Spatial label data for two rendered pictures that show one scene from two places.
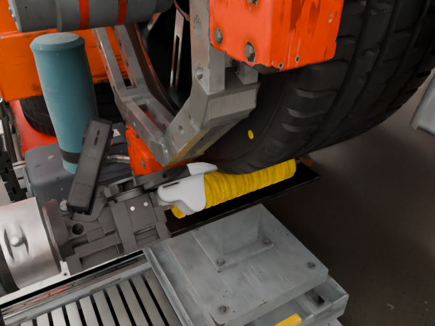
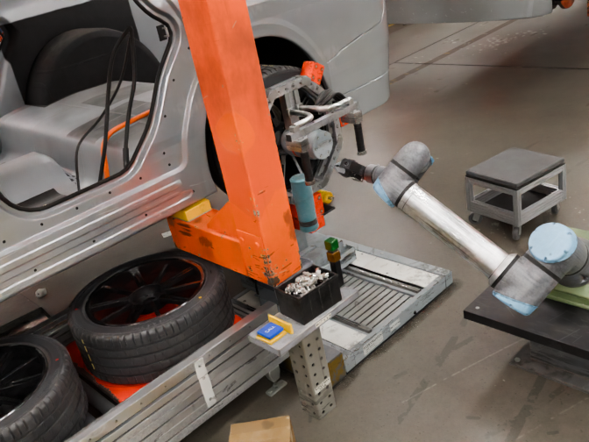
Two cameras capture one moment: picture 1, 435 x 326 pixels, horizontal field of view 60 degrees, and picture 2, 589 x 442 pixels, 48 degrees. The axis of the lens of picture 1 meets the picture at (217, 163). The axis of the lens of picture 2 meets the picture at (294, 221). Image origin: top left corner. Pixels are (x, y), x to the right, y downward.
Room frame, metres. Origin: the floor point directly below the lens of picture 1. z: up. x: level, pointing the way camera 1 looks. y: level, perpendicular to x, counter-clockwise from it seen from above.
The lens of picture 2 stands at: (1.16, 2.91, 1.82)
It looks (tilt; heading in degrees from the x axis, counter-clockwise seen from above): 26 degrees down; 260
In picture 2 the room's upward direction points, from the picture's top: 12 degrees counter-clockwise
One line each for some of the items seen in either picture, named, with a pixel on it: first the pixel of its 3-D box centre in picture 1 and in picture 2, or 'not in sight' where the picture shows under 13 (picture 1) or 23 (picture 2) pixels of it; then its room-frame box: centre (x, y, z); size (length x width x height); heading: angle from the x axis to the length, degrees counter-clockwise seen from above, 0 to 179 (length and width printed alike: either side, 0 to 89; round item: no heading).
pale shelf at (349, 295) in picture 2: not in sight; (305, 315); (0.85, 0.86, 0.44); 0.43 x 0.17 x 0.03; 30
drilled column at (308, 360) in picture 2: not in sight; (309, 367); (0.87, 0.88, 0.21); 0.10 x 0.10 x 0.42; 30
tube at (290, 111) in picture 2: not in sight; (291, 111); (0.63, 0.27, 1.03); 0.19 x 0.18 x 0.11; 120
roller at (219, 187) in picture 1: (234, 181); (311, 193); (0.55, -0.03, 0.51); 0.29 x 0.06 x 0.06; 120
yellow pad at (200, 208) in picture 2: not in sight; (189, 208); (1.14, 0.20, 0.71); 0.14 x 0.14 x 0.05; 30
